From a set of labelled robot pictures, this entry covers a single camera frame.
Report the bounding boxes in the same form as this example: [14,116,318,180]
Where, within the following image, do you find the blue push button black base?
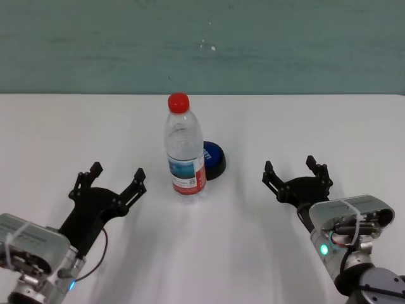
[202,141,228,182]

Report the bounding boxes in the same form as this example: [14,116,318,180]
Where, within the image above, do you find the thin dark left arm cable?
[75,227,109,283]

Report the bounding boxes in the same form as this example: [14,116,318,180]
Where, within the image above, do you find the thin dark right arm cable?
[339,245,358,277]

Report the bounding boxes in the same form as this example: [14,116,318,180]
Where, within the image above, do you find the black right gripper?
[261,155,334,231]

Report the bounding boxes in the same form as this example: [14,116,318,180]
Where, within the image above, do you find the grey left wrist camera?
[0,212,71,277]

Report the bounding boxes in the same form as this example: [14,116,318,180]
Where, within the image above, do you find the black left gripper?
[58,161,148,256]

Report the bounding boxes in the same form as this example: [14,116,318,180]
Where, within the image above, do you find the thin dark arm cable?
[75,227,109,283]
[339,245,358,277]

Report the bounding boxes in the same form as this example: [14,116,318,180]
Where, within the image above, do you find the clear water bottle red cap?
[163,92,208,205]

